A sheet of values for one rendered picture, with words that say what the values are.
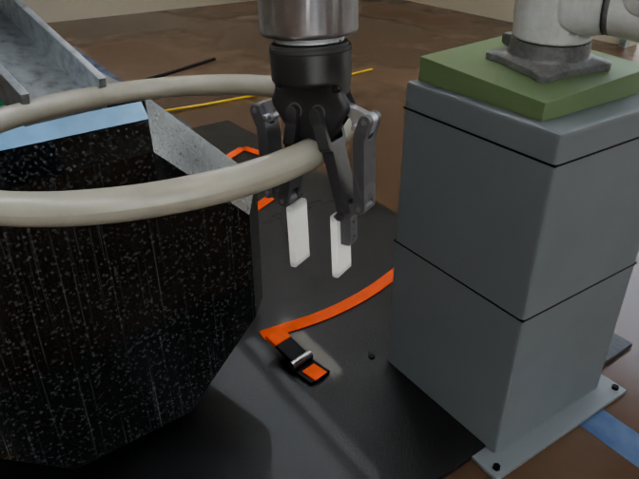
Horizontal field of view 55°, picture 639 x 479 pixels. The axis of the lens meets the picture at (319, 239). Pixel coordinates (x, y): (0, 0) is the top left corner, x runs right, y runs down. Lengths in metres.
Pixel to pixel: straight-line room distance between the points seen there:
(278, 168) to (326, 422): 1.10
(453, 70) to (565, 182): 0.32
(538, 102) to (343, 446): 0.88
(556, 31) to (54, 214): 1.00
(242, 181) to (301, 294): 1.49
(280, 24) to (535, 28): 0.82
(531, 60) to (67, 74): 0.84
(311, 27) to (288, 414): 1.21
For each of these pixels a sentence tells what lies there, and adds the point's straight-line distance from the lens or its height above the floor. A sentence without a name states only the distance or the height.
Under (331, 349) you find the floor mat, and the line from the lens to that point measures 1.79.
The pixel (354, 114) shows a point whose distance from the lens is 0.58.
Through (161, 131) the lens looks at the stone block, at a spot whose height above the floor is 0.76.
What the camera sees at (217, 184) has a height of 0.95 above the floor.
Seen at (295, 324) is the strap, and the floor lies 0.02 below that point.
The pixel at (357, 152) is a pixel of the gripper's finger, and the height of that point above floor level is 0.96.
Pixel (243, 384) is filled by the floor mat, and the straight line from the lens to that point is 1.70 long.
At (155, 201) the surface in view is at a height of 0.95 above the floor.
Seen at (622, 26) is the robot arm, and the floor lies 0.95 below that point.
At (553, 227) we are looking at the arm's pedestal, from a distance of 1.24.
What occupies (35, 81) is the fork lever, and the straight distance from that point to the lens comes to 1.04.
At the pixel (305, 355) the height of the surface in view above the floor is 0.05.
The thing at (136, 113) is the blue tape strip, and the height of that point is 0.80.
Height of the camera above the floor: 1.17
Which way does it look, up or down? 30 degrees down
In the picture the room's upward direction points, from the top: straight up
